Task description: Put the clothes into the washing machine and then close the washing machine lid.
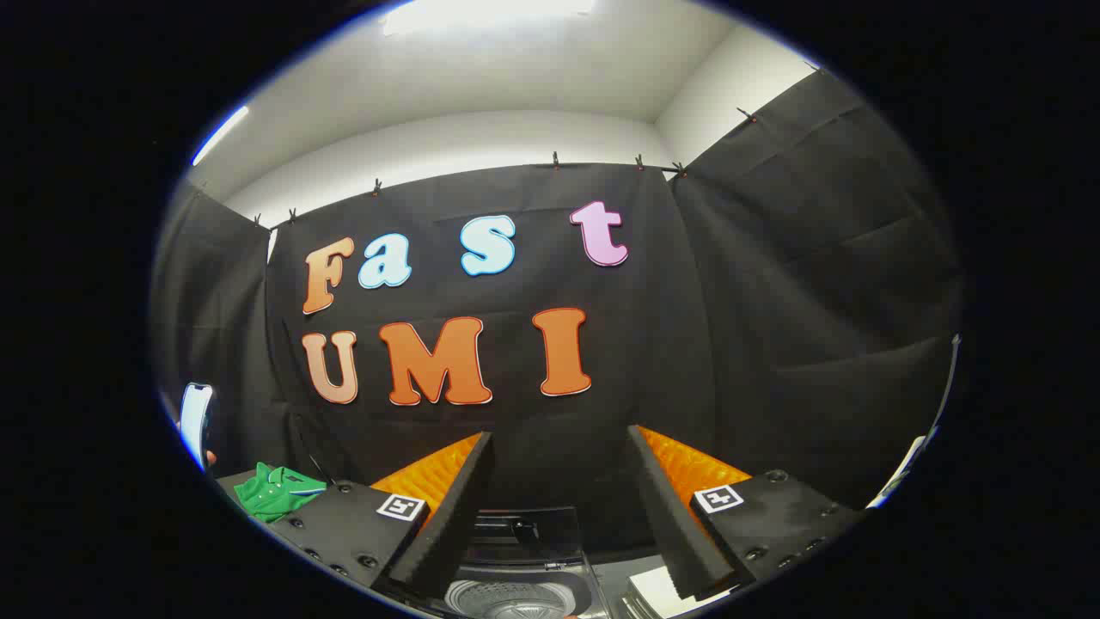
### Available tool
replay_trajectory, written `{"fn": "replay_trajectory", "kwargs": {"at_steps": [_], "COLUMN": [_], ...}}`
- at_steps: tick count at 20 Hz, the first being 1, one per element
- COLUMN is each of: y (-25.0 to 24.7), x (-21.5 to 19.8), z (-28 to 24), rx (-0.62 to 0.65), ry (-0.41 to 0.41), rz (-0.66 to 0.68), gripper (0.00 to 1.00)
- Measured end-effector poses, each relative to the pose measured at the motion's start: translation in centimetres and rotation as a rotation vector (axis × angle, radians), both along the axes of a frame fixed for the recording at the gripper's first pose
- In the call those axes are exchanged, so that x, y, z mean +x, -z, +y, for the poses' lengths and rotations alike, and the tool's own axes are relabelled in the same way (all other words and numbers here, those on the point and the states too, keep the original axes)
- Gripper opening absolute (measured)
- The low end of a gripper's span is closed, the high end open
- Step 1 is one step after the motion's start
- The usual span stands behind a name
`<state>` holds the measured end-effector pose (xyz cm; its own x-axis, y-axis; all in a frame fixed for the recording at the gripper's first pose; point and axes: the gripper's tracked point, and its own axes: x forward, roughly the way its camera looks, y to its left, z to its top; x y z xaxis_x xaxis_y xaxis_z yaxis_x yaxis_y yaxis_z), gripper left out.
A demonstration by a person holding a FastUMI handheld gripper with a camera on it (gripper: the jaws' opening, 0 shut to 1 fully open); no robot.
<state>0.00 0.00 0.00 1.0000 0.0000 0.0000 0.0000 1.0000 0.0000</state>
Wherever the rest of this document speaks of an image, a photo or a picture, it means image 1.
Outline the white panel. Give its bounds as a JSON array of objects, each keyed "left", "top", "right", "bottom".
[{"left": 866, "top": 428, "right": 939, "bottom": 510}]

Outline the dark washing machine lid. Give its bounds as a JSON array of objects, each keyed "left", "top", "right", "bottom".
[{"left": 464, "top": 506, "right": 590, "bottom": 568}]

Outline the grey top-load washing machine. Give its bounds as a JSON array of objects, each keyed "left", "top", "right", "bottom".
[{"left": 430, "top": 506, "right": 639, "bottom": 619}]

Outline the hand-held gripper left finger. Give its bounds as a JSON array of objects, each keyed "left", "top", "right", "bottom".
[{"left": 266, "top": 432, "right": 495, "bottom": 603}]

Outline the long ceiling light panel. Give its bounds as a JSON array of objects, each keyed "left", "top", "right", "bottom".
[{"left": 382, "top": 0, "right": 596, "bottom": 37}]

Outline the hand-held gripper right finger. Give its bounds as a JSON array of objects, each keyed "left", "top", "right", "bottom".
[{"left": 626, "top": 425, "right": 864, "bottom": 602}]

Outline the white board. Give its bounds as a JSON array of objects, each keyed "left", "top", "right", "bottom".
[{"left": 626, "top": 565, "right": 733, "bottom": 619}]

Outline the black backdrop cloth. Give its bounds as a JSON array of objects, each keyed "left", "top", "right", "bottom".
[{"left": 150, "top": 67, "right": 963, "bottom": 538}]

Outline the black cable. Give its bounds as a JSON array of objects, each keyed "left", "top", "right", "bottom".
[{"left": 296, "top": 413, "right": 338, "bottom": 484}]

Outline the green polo shirt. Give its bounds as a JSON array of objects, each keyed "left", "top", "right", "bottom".
[{"left": 234, "top": 462, "right": 328, "bottom": 524}]

